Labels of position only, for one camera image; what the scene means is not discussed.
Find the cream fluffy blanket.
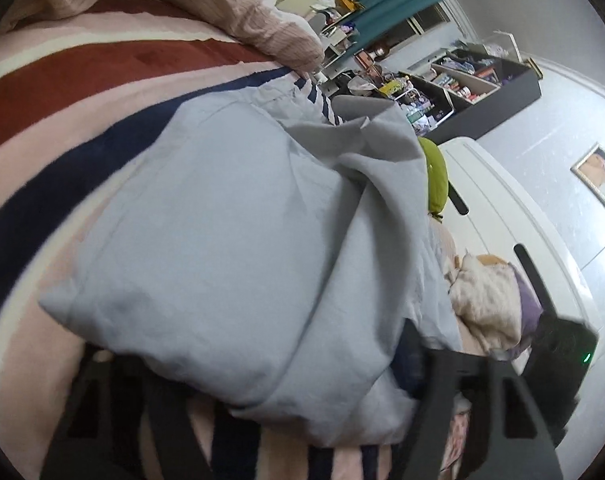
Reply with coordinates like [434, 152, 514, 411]
[447, 254, 523, 352]

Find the light grey-blue coat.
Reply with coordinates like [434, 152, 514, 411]
[39, 94, 461, 446]

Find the black tall bookshelf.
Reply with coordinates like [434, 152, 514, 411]
[400, 30, 543, 144]

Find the white bed headboard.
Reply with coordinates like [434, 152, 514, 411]
[440, 138, 603, 333]

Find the framed portrait photo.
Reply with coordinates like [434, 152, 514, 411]
[571, 143, 605, 208]

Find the teal curtain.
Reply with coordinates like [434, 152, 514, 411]
[351, 0, 449, 59]

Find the striped fleece blanket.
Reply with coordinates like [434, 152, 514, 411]
[0, 0, 412, 479]

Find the green plush pillow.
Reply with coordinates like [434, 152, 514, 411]
[419, 136, 449, 221]

